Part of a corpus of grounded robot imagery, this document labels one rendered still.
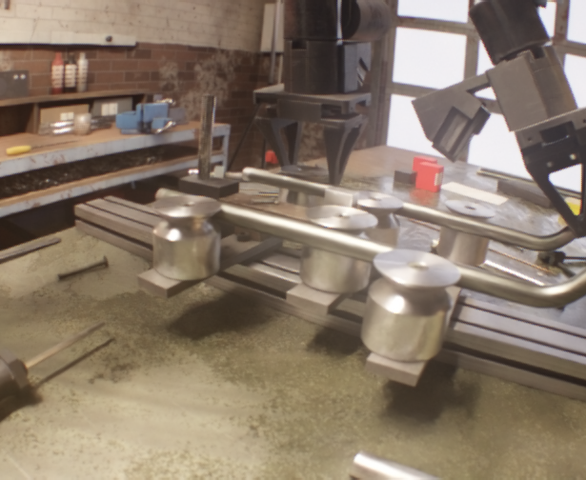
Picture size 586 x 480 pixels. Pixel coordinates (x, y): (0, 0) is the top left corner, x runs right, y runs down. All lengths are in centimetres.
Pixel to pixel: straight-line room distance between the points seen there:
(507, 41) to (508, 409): 26
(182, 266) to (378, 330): 14
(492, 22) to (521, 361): 25
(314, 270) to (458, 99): 17
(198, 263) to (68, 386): 13
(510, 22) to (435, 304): 22
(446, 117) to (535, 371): 21
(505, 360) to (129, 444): 26
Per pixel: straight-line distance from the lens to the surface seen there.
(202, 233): 30
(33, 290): 42
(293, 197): 44
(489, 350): 32
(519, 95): 34
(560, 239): 38
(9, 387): 28
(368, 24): 47
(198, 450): 24
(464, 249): 39
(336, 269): 30
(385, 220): 36
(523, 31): 35
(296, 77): 42
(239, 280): 39
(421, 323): 23
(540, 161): 34
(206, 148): 41
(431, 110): 36
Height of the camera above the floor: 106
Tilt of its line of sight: 20 degrees down
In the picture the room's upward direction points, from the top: 5 degrees clockwise
